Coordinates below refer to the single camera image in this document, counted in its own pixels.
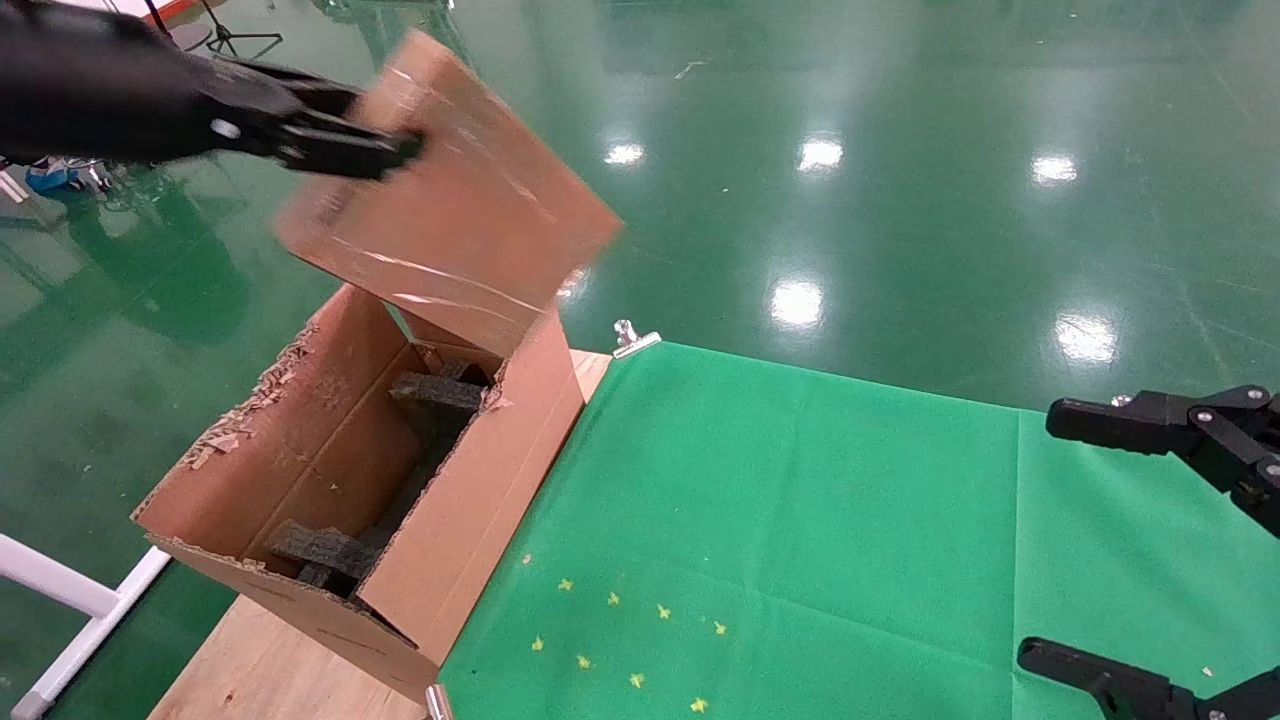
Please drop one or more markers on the large open cardboard carton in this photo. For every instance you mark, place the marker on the large open cardboard carton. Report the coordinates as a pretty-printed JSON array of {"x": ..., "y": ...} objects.
[{"x": 300, "y": 440}]

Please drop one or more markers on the white metal table frame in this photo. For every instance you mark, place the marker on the white metal table frame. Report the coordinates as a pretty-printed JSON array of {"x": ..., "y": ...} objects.
[{"x": 90, "y": 630}]

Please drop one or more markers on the black tripod stand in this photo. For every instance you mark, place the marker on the black tripod stand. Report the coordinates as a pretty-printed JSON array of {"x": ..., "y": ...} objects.
[{"x": 240, "y": 38}]

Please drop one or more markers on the black pole stand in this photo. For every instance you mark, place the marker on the black pole stand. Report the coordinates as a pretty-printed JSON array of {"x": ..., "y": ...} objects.
[{"x": 175, "y": 30}]

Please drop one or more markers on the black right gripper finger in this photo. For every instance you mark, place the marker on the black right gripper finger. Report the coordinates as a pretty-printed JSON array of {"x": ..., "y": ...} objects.
[
  {"x": 1110, "y": 685},
  {"x": 1130, "y": 425}
]

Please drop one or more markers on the white metal rack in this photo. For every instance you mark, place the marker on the white metal rack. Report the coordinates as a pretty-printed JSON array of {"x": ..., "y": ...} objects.
[{"x": 12, "y": 187}]

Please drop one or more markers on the blue shoe cover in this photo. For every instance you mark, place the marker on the blue shoe cover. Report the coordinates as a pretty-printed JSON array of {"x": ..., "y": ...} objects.
[{"x": 55, "y": 178}]

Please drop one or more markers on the brown cardboard box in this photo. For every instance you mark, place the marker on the brown cardboard box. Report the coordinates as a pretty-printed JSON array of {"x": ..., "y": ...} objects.
[{"x": 460, "y": 220}]

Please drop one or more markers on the green table cloth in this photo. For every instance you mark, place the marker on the green table cloth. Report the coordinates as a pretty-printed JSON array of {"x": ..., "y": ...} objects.
[{"x": 850, "y": 550}]

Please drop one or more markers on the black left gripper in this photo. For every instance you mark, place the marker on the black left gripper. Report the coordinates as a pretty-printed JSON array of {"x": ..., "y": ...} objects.
[{"x": 100, "y": 90}]

